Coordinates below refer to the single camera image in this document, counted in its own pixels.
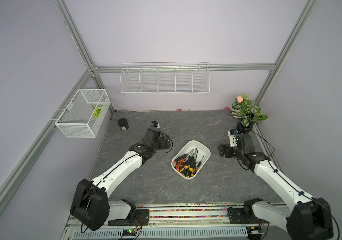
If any white wire cube basket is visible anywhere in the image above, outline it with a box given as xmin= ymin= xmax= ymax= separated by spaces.
xmin=55 ymin=89 xmax=111 ymax=138

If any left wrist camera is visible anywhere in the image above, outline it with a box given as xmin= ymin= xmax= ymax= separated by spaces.
xmin=150 ymin=121 xmax=160 ymax=128

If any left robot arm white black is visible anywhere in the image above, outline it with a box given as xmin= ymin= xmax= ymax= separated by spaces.
xmin=70 ymin=127 xmax=173 ymax=232

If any small black jar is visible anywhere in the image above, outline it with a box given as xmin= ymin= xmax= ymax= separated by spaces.
xmin=118 ymin=118 xmax=129 ymax=131

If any artificial green potted plant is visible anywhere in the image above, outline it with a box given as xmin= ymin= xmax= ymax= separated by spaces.
xmin=230 ymin=93 xmax=268 ymax=134

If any aluminium frame rail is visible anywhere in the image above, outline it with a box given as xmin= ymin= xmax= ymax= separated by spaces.
xmin=93 ymin=62 xmax=276 ymax=74

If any white perforated cable duct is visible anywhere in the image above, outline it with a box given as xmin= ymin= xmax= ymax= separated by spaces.
xmin=70 ymin=227 xmax=249 ymax=240

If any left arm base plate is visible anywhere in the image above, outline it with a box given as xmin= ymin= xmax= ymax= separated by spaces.
xmin=108 ymin=209 xmax=150 ymax=227

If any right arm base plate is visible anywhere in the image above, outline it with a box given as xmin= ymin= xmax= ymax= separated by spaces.
xmin=227 ymin=206 xmax=268 ymax=225

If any orange black large screwdriver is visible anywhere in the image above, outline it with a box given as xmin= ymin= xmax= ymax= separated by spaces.
xmin=173 ymin=148 xmax=195 ymax=166

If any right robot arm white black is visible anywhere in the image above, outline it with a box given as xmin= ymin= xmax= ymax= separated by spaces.
xmin=218 ymin=131 xmax=335 ymax=240

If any small orange black screwdriver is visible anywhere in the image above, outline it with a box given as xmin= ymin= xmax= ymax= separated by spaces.
xmin=196 ymin=155 xmax=205 ymax=172

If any white plastic storage box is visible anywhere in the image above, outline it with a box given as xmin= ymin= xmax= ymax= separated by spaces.
xmin=171 ymin=140 xmax=211 ymax=181

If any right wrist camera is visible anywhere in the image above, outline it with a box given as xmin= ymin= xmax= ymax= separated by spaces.
xmin=228 ymin=129 xmax=238 ymax=148

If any long white wire wall basket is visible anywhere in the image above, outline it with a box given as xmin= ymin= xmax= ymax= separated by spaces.
xmin=120 ymin=69 xmax=211 ymax=95

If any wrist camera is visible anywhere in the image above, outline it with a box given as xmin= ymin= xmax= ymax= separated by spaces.
xmin=228 ymin=129 xmax=238 ymax=148
xmin=150 ymin=121 xmax=160 ymax=128

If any green object in basket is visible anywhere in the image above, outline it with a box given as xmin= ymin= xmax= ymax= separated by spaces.
xmin=92 ymin=106 xmax=103 ymax=119

